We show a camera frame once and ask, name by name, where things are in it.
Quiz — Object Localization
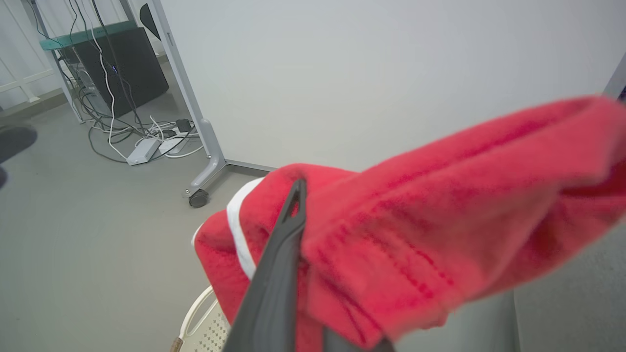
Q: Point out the black computer tower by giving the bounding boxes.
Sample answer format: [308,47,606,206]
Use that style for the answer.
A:
[73,27,170,118]

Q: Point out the black cable bundle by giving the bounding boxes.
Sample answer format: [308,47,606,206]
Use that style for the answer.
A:
[29,0,196,164]

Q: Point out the white power adapter box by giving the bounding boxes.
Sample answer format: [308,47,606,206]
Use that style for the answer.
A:
[126,138,162,166]

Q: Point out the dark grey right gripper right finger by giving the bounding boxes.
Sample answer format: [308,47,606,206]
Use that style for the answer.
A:
[322,327,394,352]

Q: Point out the long white cable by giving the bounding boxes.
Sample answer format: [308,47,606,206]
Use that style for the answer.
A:
[88,27,130,161]

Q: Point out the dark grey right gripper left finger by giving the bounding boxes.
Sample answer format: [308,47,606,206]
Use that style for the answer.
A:
[223,178,308,352]

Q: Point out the beige perforated laundry basket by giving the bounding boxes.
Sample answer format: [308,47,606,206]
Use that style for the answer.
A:
[170,285,231,352]

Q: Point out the black curved panel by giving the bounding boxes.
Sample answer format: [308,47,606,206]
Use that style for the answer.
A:
[139,4,162,41]

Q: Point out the white partition board grey frame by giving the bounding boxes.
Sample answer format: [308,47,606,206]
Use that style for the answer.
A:
[147,0,626,173]

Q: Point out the grey partition foot with caster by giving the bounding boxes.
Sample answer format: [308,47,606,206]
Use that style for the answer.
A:
[182,117,228,198]

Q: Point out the white flat power strip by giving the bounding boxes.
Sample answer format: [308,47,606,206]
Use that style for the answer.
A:
[159,137,189,154]

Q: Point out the red and white garment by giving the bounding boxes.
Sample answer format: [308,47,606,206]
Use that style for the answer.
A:
[193,95,626,352]

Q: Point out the black caster wheel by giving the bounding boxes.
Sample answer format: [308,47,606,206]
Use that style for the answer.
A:
[189,188,210,209]

